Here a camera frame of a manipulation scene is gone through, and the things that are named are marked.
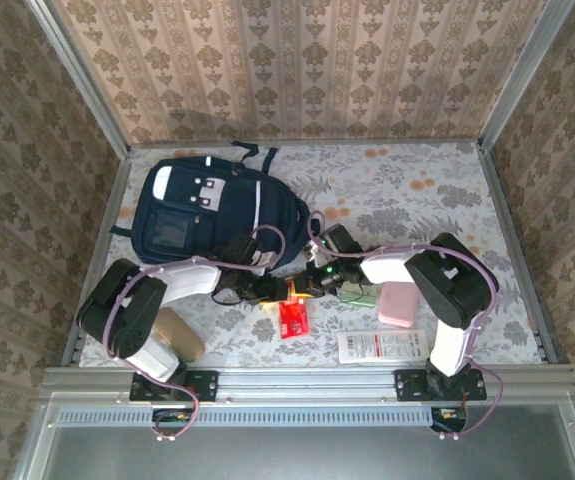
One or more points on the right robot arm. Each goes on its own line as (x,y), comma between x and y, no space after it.
(447,285)

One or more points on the grey metal tray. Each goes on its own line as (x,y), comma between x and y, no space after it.
(307,455)

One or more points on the pink pencil case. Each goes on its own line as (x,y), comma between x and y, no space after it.
(398,305)

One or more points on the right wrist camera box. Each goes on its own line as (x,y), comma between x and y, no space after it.
(316,251)

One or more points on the aluminium frame post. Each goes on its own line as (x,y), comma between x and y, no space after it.
(524,75)
(84,82)

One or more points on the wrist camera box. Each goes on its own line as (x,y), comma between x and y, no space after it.
(265,260)
(316,251)

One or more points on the green card box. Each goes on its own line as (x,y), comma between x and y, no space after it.
(357,297)

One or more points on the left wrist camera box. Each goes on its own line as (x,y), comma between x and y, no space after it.
(265,260)

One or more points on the white plastic supply package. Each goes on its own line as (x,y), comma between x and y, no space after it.
(382,346)

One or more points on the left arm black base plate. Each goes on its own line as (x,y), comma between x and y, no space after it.
(202,385)

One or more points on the red tissue pack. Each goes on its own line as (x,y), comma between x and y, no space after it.
(294,322)

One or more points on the navy blue backpack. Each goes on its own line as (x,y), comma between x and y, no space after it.
(202,210)

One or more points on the tan glasses case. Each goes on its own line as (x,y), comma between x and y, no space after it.
(184,337)

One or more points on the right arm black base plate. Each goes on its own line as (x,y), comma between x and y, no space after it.
(412,386)

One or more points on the aluminium table edge rail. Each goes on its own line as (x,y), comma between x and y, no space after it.
(112,205)
(508,225)

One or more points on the wide aluminium base rail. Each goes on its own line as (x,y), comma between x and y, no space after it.
(307,385)

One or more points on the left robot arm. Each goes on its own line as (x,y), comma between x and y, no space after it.
(127,315)

